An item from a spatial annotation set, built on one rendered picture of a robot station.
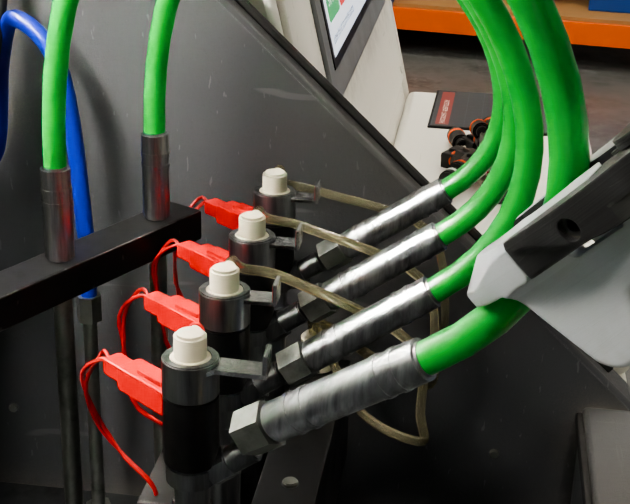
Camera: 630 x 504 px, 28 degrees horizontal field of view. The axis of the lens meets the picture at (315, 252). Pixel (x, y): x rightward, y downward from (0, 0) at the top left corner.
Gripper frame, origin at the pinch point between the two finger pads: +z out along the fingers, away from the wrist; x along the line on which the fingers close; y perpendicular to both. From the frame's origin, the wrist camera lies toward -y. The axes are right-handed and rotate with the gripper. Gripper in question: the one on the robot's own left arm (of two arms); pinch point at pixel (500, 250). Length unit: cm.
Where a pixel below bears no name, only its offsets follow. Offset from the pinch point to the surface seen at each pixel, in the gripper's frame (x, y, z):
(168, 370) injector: -2.5, -5.0, 19.2
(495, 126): 26.6, -3.8, 19.1
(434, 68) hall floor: 402, -45, 345
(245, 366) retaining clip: 0.1, -2.8, 17.9
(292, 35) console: 33, -19, 34
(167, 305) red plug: 5.2, -8.2, 27.5
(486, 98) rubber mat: 89, -8, 70
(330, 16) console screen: 46, -20, 42
